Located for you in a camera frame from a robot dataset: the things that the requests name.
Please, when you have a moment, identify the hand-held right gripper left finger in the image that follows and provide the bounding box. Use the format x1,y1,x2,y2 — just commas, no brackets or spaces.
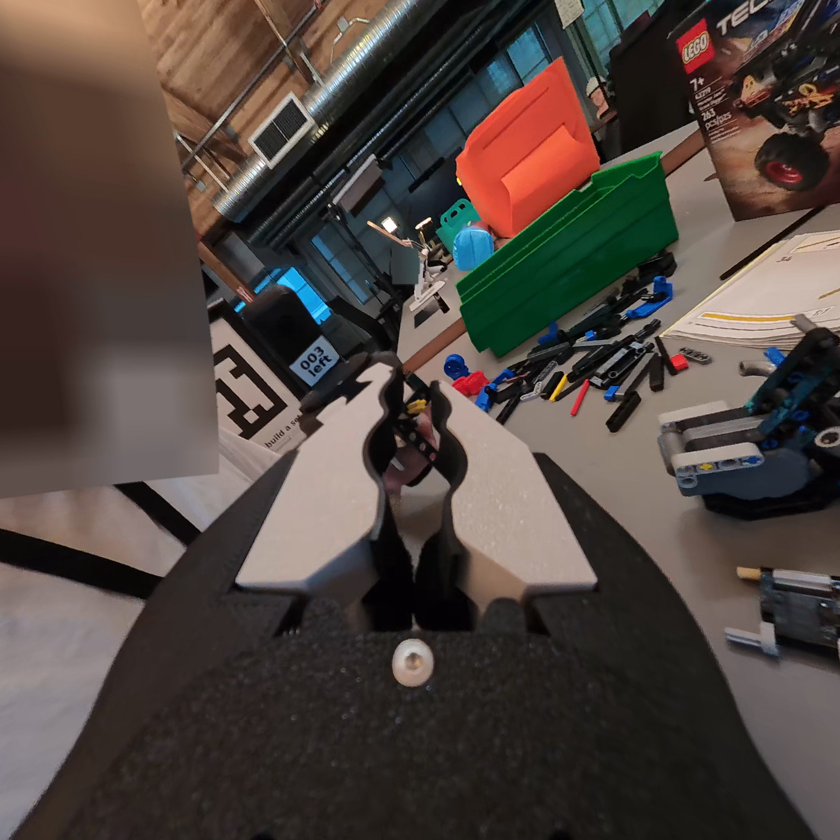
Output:
235,362,416,624

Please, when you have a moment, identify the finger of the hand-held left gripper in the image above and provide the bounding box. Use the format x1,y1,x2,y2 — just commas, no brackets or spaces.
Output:
328,352,403,395

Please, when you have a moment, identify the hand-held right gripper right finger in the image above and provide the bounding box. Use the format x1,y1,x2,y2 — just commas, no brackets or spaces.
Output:
415,381,599,626

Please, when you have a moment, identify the black lego beam yellow axle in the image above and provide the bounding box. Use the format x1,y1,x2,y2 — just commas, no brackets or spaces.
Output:
392,387,439,463

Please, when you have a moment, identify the partly built lego truck chassis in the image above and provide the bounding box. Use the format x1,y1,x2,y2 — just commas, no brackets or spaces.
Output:
658,314,840,519

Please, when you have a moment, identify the small black lego sub-assembly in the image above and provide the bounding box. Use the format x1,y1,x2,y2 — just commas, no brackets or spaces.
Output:
725,566,840,659

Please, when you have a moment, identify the pile of large lego pieces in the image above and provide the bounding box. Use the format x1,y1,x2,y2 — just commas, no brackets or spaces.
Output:
443,252,713,434

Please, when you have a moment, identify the lego instruction booklet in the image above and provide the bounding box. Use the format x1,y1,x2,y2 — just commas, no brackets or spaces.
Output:
663,230,840,352

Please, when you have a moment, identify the lego set box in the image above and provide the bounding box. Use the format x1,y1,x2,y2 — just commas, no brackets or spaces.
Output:
676,0,840,221

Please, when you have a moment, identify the person's left hand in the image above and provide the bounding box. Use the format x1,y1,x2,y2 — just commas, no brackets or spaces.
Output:
387,420,447,490

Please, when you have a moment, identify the framed black-white marker sign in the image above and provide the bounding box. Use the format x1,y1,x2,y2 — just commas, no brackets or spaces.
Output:
209,314,309,454

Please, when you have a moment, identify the white desk lamp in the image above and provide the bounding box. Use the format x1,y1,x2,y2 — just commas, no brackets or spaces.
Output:
367,220,455,315

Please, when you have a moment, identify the blue round bag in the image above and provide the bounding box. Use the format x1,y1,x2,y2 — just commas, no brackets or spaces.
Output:
453,226,494,271

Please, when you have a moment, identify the teal plastic container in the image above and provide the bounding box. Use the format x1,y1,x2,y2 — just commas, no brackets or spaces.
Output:
438,199,480,250

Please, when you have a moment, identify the white vent grille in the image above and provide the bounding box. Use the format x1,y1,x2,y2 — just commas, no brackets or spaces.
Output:
248,95,316,170

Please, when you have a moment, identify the green plastic bin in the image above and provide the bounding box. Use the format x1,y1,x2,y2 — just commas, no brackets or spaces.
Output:
456,151,680,358

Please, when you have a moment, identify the orange plastic bin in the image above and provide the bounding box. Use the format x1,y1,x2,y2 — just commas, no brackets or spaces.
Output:
456,58,601,240

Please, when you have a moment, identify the black tape strip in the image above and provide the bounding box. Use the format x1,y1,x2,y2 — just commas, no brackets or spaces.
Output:
720,205,828,281

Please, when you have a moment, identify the silver ventilation duct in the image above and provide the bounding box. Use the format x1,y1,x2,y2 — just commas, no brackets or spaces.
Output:
210,0,460,224

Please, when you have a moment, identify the black harness strap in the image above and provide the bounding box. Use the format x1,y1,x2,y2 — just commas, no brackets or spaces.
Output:
0,482,201,599

